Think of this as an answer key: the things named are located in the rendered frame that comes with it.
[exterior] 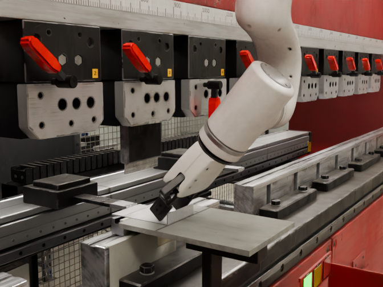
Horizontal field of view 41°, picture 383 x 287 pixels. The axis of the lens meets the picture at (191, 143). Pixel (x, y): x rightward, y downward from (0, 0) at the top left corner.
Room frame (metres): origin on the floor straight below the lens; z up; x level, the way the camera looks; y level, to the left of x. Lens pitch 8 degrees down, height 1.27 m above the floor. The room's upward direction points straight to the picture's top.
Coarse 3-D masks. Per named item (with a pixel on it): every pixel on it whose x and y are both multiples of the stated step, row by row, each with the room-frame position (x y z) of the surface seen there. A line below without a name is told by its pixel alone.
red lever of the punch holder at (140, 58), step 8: (128, 48) 0.83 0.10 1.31; (136, 48) 0.84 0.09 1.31; (128, 56) 0.85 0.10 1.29; (136, 56) 0.85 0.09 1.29; (144, 56) 0.86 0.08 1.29; (136, 64) 0.86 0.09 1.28; (144, 64) 0.86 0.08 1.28; (144, 72) 0.88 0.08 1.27; (152, 72) 0.88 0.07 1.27; (144, 80) 0.89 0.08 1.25; (152, 80) 0.89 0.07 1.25; (160, 80) 0.89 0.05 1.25
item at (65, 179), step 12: (36, 180) 1.09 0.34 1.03; (48, 180) 1.09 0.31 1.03; (60, 180) 1.09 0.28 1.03; (72, 180) 1.09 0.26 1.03; (84, 180) 1.11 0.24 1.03; (24, 192) 1.09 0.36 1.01; (36, 192) 1.06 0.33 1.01; (48, 192) 1.04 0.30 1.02; (60, 192) 1.04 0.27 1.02; (72, 192) 1.07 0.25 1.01; (84, 192) 1.09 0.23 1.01; (96, 192) 1.13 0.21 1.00; (36, 204) 1.07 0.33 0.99; (48, 204) 1.04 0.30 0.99; (60, 204) 1.04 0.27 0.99; (72, 204) 1.07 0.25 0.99; (96, 204) 1.03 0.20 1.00; (108, 204) 1.01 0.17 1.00; (120, 204) 1.00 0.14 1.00; (132, 204) 1.00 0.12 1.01
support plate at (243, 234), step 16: (128, 224) 0.88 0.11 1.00; (144, 224) 0.88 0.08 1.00; (160, 224) 0.88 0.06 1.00; (176, 224) 0.88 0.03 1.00; (192, 224) 0.88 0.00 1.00; (208, 224) 0.88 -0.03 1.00; (224, 224) 0.88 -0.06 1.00; (240, 224) 0.88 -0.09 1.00; (256, 224) 0.88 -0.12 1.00; (272, 224) 0.88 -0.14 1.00; (288, 224) 0.88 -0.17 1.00; (176, 240) 0.82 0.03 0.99; (192, 240) 0.81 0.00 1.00; (208, 240) 0.80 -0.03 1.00; (224, 240) 0.80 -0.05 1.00; (240, 240) 0.80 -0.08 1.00; (256, 240) 0.80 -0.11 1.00; (272, 240) 0.82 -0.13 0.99
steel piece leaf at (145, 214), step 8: (144, 208) 0.98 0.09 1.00; (184, 208) 0.92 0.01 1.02; (192, 208) 0.94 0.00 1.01; (128, 216) 0.92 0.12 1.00; (136, 216) 0.92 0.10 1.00; (144, 216) 0.92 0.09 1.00; (152, 216) 0.92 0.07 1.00; (168, 216) 0.88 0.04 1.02; (176, 216) 0.90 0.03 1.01; (184, 216) 0.92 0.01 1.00; (168, 224) 0.88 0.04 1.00
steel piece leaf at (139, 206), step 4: (140, 204) 1.01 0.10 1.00; (128, 208) 0.98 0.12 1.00; (132, 208) 0.98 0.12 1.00; (136, 208) 0.98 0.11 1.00; (140, 208) 0.98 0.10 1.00; (116, 212) 0.95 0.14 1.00; (120, 212) 0.95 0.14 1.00; (124, 212) 0.95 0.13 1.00; (128, 212) 0.95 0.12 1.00; (132, 212) 0.95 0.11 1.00
